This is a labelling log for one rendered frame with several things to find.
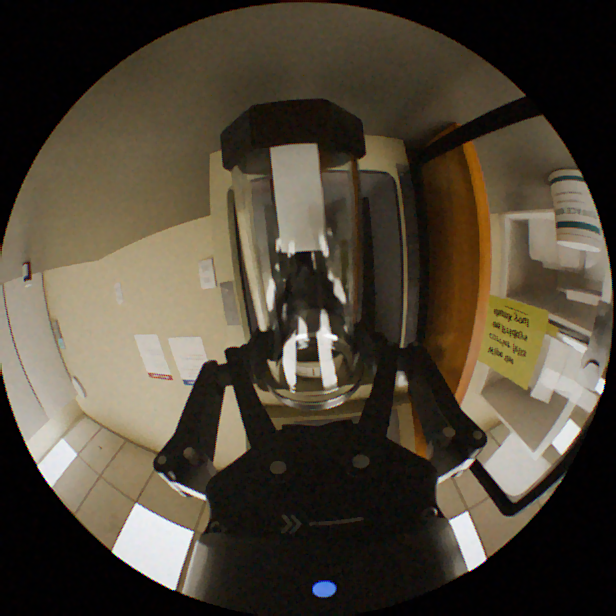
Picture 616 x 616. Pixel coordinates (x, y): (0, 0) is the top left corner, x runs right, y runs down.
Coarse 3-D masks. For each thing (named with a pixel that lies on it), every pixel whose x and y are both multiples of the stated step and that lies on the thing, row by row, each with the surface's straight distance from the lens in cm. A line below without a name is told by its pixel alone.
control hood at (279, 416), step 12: (396, 396) 42; (276, 408) 40; (288, 408) 39; (336, 408) 39; (348, 408) 38; (360, 408) 39; (396, 408) 40; (408, 408) 41; (276, 420) 38; (288, 420) 38; (300, 420) 38; (408, 420) 41; (408, 432) 41; (408, 444) 42
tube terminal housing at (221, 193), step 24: (384, 144) 37; (216, 168) 35; (360, 168) 33; (384, 168) 34; (216, 192) 34; (216, 216) 32; (216, 240) 32; (216, 264) 32; (240, 288) 34; (240, 312) 35; (240, 336) 33; (264, 384) 39
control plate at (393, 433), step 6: (396, 414) 40; (312, 420) 38; (318, 420) 37; (324, 420) 37; (330, 420) 37; (336, 420) 38; (354, 420) 38; (390, 420) 40; (396, 420) 40; (390, 426) 40; (396, 426) 40; (390, 432) 40; (396, 432) 40; (390, 438) 40; (396, 438) 40
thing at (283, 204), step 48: (240, 192) 13; (288, 192) 11; (336, 192) 11; (240, 240) 15; (288, 240) 11; (336, 240) 11; (288, 288) 12; (336, 288) 12; (288, 336) 14; (336, 336) 14; (288, 384) 18; (336, 384) 18
